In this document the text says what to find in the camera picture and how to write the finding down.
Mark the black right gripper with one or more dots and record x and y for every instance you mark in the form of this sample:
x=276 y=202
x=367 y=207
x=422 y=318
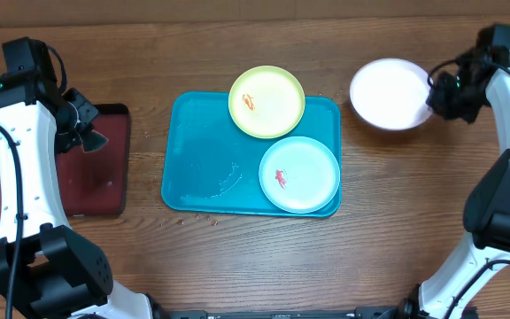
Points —
x=438 y=100

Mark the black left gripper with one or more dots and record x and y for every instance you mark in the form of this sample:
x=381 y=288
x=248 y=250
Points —
x=90 y=113

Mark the white plate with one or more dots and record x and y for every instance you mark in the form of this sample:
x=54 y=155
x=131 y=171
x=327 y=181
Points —
x=390 y=94

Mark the yellow-green plate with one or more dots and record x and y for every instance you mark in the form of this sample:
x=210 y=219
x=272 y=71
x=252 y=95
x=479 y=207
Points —
x=266 y=102

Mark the black and pink sponge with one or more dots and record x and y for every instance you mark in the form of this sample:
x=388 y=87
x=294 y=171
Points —
x=92 y=141

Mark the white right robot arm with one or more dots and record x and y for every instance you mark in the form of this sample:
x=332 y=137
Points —
x=484 y=249

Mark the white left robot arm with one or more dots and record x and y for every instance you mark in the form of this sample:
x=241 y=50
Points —
x=47 y=270

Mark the dark red water tray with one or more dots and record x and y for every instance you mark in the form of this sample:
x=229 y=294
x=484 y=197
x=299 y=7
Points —
x=95 y=183

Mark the teal plastic tray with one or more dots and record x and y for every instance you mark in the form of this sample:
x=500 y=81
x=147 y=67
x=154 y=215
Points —
x=211 y=165

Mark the light blue plate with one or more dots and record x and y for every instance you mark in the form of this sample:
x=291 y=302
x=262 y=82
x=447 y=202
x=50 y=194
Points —
x=299 y=175

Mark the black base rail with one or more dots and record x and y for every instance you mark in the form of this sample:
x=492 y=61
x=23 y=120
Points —
x=357 y=313

